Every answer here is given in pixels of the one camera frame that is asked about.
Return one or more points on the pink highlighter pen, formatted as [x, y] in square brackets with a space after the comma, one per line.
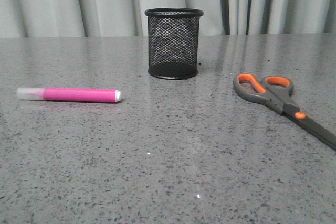
[69, 94]

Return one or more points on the grey orange scissors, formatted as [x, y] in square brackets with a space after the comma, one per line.
[275, 92]

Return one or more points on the black mesh pen cup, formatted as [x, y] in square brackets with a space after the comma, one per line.
[173, 42]

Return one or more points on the grey curtain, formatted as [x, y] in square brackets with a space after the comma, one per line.
[107, 18]

